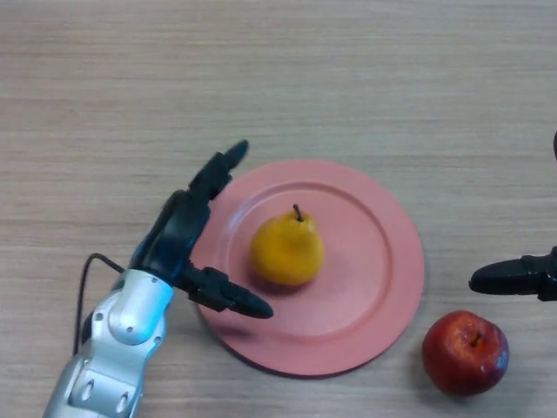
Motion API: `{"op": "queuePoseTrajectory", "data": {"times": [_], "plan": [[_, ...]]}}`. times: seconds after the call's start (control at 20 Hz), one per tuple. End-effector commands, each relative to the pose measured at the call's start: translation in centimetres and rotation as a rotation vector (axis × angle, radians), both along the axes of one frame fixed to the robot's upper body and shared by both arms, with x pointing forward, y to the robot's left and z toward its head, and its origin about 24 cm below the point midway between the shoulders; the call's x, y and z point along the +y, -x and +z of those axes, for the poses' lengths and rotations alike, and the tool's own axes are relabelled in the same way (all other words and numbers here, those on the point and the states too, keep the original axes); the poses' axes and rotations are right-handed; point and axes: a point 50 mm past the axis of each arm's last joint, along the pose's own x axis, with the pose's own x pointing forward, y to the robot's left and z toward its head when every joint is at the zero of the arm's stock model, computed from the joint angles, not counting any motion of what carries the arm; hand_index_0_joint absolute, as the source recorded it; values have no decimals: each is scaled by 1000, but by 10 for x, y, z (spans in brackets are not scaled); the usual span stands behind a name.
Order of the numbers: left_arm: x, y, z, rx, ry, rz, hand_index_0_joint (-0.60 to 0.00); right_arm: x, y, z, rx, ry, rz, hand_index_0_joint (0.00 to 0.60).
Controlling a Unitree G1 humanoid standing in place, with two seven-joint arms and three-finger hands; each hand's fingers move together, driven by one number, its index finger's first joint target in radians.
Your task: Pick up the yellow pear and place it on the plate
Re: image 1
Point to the red apple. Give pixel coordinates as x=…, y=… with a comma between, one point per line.
x=461, y=352

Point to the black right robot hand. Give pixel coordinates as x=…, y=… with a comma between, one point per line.
x=522, y=276

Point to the yellow pear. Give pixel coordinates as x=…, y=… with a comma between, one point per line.
x=287, y=252

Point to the pink round plate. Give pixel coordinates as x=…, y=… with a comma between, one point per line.
x=357, y=283

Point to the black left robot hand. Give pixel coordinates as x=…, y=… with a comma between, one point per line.
x=174, y=239

